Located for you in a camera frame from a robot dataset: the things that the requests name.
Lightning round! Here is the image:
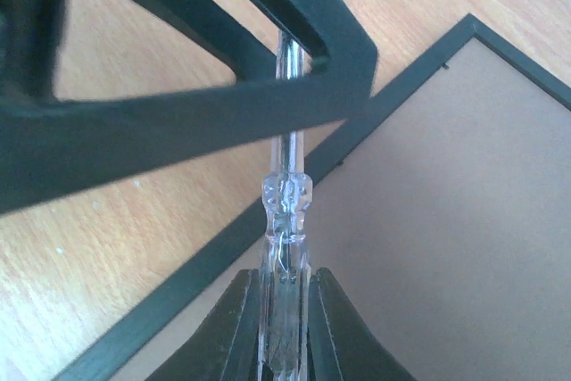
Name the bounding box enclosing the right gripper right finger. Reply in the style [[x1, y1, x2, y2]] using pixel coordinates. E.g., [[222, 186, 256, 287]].
[[309, 268, 414, 381]]

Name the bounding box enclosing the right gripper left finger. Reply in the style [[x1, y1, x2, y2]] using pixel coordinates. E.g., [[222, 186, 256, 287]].
[[148, 269, 260, 381]]

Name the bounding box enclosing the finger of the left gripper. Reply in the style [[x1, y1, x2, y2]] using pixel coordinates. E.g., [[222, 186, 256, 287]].
[[1, 0, 377, 212]]

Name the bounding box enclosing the clear handled screwdriver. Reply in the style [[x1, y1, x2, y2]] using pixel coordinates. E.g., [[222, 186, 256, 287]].
[[255, 28, 314, 381]]

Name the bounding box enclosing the black picture frame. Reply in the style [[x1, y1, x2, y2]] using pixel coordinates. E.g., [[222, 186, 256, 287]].
[[59, 14, 570, 380]]

